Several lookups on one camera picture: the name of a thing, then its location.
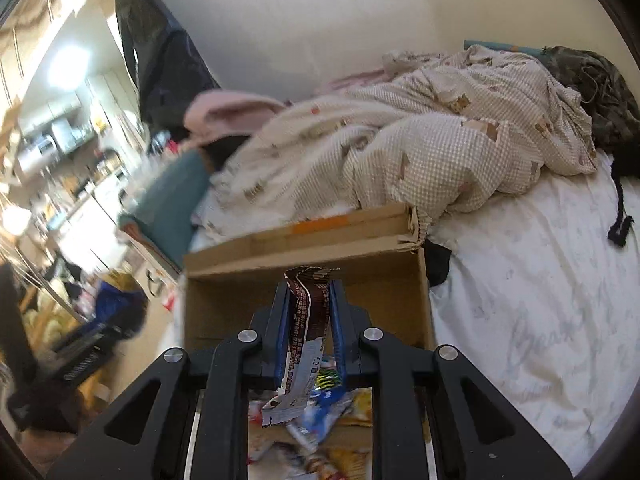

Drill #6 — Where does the dark cloth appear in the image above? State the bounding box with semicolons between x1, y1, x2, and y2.
425;239;453;288

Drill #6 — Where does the brown chocolate bar wrapper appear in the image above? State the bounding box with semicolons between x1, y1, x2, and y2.
261;266;341;428

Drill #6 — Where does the black drawstring cord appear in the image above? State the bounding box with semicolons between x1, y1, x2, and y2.
607;170;635;247

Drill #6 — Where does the white water heater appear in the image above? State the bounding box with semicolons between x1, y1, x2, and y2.
17;135;57;173

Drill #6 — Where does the camouflage jacket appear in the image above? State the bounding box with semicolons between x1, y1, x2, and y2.
542;45;640;153

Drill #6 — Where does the teal pillow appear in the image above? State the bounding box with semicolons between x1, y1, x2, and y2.
462;39;551;56

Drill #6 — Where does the checked beige duvet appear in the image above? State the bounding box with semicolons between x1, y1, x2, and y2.
192;45;598;241

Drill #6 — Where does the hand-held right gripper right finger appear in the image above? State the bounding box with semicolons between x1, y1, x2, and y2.
327;280;573;480

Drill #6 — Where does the brown cardboard box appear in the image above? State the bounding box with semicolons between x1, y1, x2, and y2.
182;202;436;480

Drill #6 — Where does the black hanging coat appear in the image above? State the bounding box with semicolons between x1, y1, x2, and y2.
114;0;223;133

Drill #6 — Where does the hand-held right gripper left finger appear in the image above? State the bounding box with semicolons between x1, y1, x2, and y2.
47;280;293;480

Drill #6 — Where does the pile of snack packets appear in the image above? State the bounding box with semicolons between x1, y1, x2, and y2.
247;355;376;480

